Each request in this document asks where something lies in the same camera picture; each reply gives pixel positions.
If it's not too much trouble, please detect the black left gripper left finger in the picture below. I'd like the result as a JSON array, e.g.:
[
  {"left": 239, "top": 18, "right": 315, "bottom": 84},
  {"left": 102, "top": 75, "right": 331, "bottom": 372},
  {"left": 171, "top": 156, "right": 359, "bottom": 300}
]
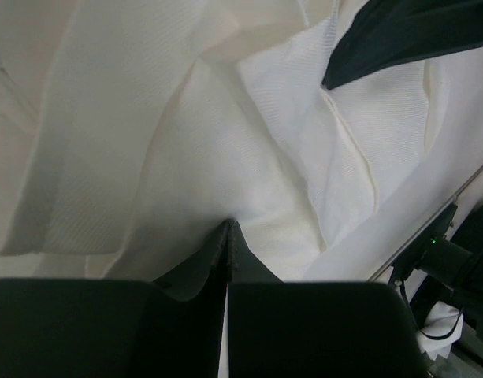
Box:
[{"left": 0, "top": 222, "right": 230, "bottom": 377}]

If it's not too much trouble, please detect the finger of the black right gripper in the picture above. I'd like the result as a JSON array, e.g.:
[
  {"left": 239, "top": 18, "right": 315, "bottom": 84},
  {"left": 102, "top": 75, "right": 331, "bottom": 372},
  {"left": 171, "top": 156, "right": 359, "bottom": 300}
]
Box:
[{"left": 322, "top": 0, "right": 483, "bottom": 90}]

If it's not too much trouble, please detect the white pleated skirt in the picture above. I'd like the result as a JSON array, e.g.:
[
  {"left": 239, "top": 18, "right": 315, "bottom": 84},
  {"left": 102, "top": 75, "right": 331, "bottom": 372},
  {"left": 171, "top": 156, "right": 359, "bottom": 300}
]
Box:
[{"left": 0, "top": 1, "right": 483, "bottom": 281}]

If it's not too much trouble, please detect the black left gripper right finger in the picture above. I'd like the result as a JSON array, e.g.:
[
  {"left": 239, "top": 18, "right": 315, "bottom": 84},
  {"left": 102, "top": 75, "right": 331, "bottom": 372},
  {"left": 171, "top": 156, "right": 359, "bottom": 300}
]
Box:
[{"left": 227, "top": 224, "right": 426, "bottom": 377}]

